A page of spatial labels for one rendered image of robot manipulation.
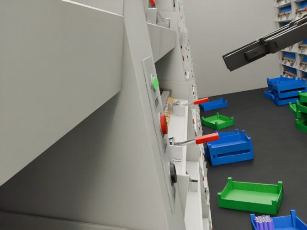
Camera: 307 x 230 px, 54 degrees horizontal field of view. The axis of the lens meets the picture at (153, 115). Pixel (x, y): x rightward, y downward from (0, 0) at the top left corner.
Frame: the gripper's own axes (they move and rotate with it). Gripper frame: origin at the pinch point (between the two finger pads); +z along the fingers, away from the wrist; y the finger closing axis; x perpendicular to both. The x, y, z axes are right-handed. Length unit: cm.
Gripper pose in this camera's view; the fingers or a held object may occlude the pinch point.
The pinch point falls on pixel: (242, 55)
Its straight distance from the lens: 62.2
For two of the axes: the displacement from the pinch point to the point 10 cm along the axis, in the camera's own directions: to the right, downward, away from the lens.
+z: -8.9, 4.0, 2.2
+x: 4.4, 8.8, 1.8
